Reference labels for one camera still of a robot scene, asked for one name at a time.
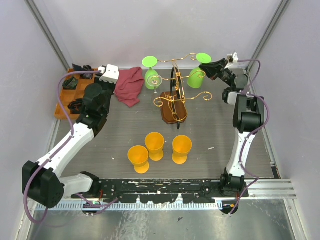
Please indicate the dark folded cloth item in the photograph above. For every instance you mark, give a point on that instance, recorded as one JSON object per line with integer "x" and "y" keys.
{"x": 85, "y": 68}

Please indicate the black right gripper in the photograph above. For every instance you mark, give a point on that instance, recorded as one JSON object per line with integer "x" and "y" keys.
{"x": 212, "y": 69}

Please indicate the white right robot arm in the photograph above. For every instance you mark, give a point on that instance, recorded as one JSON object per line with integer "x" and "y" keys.
{"x": 248, "y": 117}

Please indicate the maroon cloth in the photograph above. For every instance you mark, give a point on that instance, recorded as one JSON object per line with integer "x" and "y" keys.
{"x": 129, "y": 86}

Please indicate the orange plastic wine glass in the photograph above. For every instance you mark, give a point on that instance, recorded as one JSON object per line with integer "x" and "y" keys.
{"x": 139, "y": 157}

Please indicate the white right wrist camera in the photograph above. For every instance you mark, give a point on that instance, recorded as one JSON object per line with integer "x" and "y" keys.
{"x": 232, "y": 59}

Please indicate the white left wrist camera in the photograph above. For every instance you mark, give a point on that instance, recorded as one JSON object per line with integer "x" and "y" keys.
{"x": 108, "y": 74}

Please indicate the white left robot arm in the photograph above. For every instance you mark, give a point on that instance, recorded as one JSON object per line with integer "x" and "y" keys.
{"x": 42, "y": 180}

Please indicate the gold wire wine glass rack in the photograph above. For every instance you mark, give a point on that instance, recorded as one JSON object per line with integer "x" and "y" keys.
{"x": 172, "y": 103}

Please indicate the dark cloth bundle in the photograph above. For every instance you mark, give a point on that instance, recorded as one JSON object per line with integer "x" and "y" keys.
{"x": 70, "y": 83}

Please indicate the green plastic wine glass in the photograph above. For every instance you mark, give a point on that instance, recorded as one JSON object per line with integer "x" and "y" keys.
{"x": 197, "y": 76}
{"x": 150, "y": 62}

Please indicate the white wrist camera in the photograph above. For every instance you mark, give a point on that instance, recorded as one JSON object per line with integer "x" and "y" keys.
{"x": 108, "y": 74}
{"x": 232, "y": 59}

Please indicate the black red cloth bundle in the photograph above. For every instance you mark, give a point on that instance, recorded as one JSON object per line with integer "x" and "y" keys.
{"x": 75, "y": 106}

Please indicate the wooden compartment tray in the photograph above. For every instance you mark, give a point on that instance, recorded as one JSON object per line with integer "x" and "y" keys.
{"x": 72, "y": 93}

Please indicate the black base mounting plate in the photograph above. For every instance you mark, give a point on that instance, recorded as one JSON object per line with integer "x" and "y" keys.
{"x": 160, "y": 191}

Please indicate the clear wine glass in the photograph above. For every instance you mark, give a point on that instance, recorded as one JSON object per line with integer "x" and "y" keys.
{"x": 155, "y": 81}

